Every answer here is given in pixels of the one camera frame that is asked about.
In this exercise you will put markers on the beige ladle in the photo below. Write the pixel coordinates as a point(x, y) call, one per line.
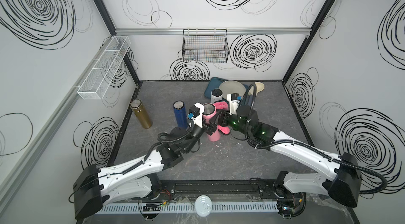
point(258, 87)

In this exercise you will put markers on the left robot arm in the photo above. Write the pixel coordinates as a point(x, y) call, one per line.
point(97, 187)

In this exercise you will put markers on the black wire basket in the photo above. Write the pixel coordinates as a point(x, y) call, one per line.
point(208, 45)

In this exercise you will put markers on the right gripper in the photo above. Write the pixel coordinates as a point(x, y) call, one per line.
point(222, 119)

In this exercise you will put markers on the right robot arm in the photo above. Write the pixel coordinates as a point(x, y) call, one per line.
point(335, 175)

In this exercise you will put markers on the grey round plate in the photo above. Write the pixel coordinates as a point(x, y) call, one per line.
point(230, 87)

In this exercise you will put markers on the white thermos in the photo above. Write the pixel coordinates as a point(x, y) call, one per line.
point(216, 95)

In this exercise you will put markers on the white round can lid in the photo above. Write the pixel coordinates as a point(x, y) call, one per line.
point(203, 206)

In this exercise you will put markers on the white mesh shelf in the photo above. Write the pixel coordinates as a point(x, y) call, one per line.
point(107, 63)

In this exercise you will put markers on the pink cloth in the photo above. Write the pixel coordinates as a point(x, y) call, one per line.
point(222, 107)

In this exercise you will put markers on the blue thermos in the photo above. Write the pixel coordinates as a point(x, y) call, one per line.
point(180, 114)

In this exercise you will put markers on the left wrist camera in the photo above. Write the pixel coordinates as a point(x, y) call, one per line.
point(195, 114)

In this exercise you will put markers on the gold thermos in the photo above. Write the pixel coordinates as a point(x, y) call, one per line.
point(141, 113)

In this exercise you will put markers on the white slotted cable duct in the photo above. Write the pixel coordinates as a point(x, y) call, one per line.
point(217, 207)

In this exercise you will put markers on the teal tray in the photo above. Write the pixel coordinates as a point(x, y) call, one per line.
point(214, 83)

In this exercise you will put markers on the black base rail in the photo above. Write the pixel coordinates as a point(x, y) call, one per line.
point(264, 188)

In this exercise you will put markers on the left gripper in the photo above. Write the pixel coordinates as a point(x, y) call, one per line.
point(211, 127)

